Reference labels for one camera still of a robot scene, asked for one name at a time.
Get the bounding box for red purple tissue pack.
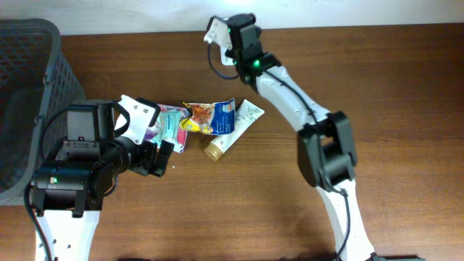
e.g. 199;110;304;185
144;104;190;154

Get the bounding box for teal toilet tissue pack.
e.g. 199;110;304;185
152;108;186;153

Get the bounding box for blue yellow paste sachet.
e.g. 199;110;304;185
180;99;236;136

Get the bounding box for white shampoo tube gold cap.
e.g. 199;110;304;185
204;99;265;161

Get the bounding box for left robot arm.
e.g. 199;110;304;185
24;96;174;260

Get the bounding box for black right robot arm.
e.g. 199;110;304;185
225;14;381;260

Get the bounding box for white barcode scanner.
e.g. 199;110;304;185
220;46;235;66

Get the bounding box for grey plastic mesh basket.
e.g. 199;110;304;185
1;18;86;206

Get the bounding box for black right camera cable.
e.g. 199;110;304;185
207;42;241;80

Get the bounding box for black camera cable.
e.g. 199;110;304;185
23;107;73;261
207;42;241;80

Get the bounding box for black left camera cable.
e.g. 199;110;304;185
23;107;73;261

